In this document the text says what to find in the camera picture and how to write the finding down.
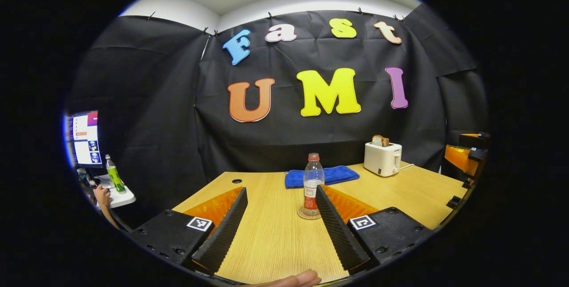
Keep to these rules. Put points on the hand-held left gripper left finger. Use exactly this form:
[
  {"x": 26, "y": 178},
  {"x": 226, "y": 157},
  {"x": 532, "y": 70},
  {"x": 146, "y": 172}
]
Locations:
[{"x": 222, "y": 236}]

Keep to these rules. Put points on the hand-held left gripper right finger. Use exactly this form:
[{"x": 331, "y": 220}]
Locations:
[{"x": 338, "y": 236}]

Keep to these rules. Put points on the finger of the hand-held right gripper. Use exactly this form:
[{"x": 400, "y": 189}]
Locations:
[{"x": 460, "y": 158}]

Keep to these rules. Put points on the round wooden coaster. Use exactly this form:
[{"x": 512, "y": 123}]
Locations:
[{"x": 304, "y": 215}]

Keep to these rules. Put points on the clear plastic water bottle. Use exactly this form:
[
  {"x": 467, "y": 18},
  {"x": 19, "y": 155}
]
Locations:
[{"x": 313, "y": 176}]

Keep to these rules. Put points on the green drink bottle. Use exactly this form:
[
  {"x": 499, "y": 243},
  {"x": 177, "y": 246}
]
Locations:
[{"x": 115, "y": 178}]

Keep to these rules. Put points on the blue folded towel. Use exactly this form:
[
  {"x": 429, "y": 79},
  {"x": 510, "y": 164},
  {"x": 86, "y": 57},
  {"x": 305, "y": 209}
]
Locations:
[{"x": 340, "y": 175}]

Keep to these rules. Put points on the white toaster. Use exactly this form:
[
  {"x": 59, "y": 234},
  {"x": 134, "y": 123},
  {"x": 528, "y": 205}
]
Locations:
[{"x": 381, "y": 160}]

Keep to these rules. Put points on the bread slice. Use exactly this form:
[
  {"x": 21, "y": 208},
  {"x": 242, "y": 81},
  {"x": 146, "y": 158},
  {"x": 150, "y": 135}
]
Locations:
[{"x": 380, "y": 141}]

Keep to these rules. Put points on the white side table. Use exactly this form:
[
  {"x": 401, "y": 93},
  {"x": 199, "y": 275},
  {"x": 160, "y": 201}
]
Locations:
[{"x": 122, "y": 198}]

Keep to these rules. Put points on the black backdrop cloth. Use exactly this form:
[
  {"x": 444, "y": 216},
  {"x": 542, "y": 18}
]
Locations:
[{"x": 275, "y": 140}]

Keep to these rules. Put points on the computer monitor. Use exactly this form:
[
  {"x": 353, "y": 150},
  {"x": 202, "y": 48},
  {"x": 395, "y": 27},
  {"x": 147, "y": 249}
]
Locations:
[{"x": 84, "y": 138}]

